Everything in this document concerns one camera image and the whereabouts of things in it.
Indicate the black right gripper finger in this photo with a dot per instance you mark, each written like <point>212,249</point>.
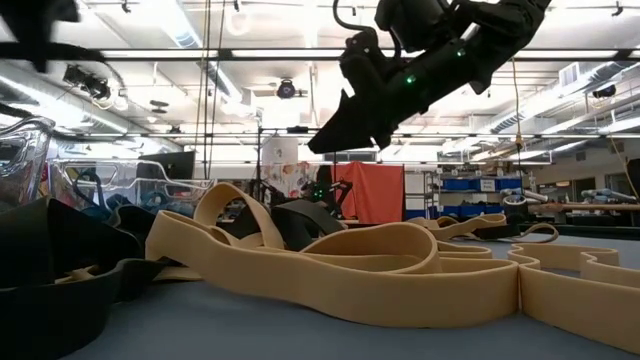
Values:
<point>350,127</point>
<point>387,139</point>

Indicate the teal rubber band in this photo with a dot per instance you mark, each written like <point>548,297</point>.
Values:
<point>117,202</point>
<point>75,187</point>
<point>150,196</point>

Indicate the black rubber band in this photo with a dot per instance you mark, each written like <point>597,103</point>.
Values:
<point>135,220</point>
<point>30,240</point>
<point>310,220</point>
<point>50,320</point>

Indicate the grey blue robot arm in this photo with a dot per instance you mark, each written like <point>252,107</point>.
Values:
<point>602,194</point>
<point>525,195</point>

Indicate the black background robot arm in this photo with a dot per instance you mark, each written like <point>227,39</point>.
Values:
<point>340,192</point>

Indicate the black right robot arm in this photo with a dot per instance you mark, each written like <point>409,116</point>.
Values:
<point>505,25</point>

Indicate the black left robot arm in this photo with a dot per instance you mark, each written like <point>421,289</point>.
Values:
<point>35,25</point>

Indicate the orange fabric panel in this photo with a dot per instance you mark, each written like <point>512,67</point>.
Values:
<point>375,195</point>

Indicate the floral cloth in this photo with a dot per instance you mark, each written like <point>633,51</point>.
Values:
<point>290,177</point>

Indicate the shelf with blue bins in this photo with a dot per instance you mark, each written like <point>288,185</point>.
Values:
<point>465,185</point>

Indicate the black tripod pole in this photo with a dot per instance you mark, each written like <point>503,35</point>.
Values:
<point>258,160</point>

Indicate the black monitor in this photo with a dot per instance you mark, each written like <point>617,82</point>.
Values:
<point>170,162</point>

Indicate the black ceiling disc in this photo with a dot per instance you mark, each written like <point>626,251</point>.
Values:
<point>159,104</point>

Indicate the black ceiling speaker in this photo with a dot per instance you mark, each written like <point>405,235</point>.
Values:
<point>604,91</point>

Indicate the wooden workbench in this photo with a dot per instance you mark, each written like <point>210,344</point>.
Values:
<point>600,206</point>

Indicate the clear plastic basket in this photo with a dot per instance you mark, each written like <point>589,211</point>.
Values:
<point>27,150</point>
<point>125,172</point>

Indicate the blue table mat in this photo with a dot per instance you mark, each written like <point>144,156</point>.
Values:
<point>200,330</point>

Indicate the black ceiling-mounted device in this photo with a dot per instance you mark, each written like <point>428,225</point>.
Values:
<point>92,87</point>

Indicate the black ceiling camera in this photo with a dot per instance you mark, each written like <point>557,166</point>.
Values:
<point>286,90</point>

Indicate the thin black frame beam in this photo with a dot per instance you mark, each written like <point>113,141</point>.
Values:
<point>500,135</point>

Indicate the black overhead frame beam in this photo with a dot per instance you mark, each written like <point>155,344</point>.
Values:
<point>250,54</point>

